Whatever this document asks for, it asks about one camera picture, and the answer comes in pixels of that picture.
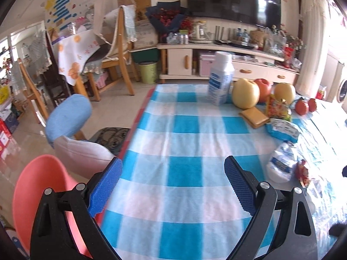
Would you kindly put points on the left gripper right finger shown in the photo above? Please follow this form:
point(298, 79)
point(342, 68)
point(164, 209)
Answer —
point(281, 225)

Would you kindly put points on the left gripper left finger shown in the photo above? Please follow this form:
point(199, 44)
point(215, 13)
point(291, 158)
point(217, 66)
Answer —
point(65, 225)

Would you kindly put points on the red wrapper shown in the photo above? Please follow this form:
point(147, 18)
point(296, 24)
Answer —
point(302, 174)

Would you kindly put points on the crushed white plastic bottle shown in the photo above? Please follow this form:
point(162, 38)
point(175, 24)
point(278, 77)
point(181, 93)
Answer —
point(282, 163)

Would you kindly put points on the blue white wrapper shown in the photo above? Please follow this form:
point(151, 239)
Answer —
point(283, 130)

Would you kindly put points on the brown biscuit packet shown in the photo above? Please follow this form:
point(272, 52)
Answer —
point(254, 117)

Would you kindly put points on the yellow colourful snack bag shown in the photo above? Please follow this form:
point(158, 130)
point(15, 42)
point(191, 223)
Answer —
point(278, 109)

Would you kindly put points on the green trash bin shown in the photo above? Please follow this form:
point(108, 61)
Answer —
point(148, 71)

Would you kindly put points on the red gift boxes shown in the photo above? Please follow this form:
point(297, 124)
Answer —
point(5, 140)

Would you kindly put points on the patterned floor mat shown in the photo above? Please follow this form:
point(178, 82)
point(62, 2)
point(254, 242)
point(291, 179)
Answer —
point(111, 138)

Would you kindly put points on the blue cushioned stool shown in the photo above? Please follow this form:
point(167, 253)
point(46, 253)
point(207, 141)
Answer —
point(68, 118)

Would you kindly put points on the blue checkered tablecloth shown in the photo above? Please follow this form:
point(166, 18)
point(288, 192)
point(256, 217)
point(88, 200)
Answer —
point(174, 201)

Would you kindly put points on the large orange with leaf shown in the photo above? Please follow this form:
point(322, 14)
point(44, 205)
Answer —
point(301, 107)

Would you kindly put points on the small orange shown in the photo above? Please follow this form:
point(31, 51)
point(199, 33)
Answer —
point(312, 104)

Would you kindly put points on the light wooden chair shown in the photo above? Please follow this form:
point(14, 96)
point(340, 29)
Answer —
point(24, 84)

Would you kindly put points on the yellow pear right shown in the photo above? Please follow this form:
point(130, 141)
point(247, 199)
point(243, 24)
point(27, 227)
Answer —
point(285, 91)

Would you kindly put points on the red apple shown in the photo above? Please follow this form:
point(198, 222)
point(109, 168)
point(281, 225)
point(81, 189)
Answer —
point(265, 87)

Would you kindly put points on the dark wooden chair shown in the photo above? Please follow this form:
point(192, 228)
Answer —
point(53, 81)

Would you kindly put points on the upright white milk bottle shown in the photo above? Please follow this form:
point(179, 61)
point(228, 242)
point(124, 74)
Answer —
point(221, 76)

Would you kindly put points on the dining table with cloth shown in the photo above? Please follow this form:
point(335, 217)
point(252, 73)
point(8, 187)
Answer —
point(72, 54)

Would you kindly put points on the pink storage box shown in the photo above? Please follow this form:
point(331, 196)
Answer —
point(206, 61)

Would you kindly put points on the white TV cabinet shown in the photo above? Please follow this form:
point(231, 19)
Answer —
point(194, 61)

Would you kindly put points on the wooden chair with cover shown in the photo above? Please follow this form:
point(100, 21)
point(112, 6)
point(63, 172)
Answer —
point(114, 26)

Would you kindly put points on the black television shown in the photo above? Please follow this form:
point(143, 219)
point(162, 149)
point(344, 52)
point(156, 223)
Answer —
point(263, 13)

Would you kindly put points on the dark flower bouquet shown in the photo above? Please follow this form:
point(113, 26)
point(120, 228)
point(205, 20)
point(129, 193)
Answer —
point(166, 18)

